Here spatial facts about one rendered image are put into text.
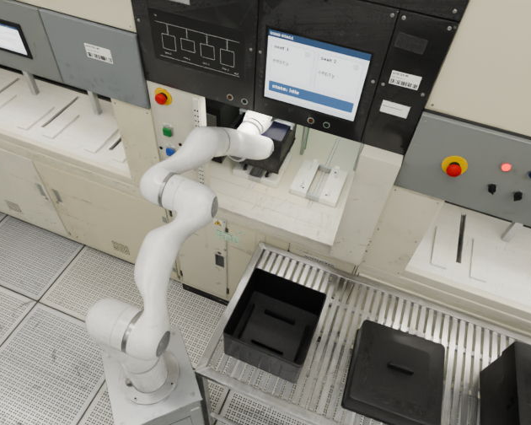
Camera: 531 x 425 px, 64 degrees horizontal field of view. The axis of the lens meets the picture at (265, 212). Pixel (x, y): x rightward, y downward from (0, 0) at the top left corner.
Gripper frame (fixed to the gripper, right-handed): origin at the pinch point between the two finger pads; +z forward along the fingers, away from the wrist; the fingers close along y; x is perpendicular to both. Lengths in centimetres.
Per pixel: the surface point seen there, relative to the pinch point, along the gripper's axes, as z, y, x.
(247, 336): -74, 24, -45
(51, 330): -80, -86, -122
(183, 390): -99, 12, -45
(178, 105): -29.5, -22.4, 11.6
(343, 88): -30, 32, 35
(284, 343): -71, 37, -45
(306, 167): 5.2, 19.3, -31.1
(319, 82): -30, 25, 35
